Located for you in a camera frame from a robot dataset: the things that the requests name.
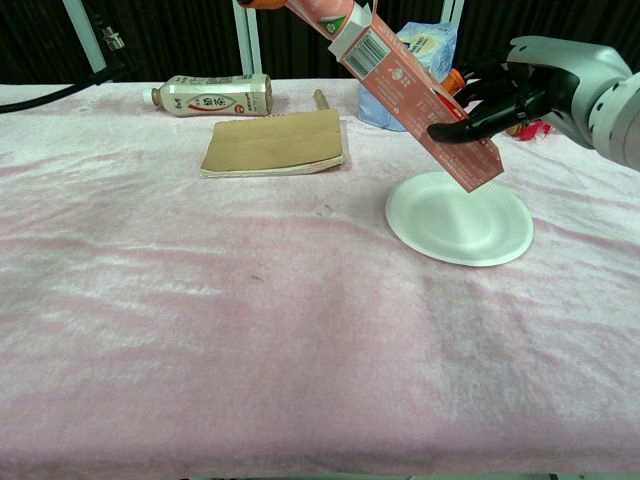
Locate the white paper plate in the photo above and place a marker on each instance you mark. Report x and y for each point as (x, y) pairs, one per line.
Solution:
(450, 225)

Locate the milk tea plastic bottle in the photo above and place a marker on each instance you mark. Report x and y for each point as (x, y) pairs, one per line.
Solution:
(210, 97)

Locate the brown cover notebook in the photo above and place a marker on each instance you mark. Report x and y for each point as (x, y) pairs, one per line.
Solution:
(275, 142)

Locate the pink red toothpaste box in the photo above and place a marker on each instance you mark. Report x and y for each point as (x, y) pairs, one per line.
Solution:
(400, 85)

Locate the blue tissue pack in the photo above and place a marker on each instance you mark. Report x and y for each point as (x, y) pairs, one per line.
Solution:
(430, 45)

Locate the white frame post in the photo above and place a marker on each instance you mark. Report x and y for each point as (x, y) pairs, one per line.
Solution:
(451, 10)
(87, 40)
(248, 45)

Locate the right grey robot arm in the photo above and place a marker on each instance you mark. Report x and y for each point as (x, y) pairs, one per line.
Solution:
(620, 120)

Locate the white feather shuttlecock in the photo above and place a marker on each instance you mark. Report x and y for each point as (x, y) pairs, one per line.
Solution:
(530, 131)

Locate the pink plush table cloth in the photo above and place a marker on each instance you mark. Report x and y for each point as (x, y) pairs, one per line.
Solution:
(250, 325)

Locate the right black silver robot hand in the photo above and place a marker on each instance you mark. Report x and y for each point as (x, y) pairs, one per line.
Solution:
(550, 65)

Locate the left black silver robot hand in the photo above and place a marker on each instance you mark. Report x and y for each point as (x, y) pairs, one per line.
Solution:
(260, 4)

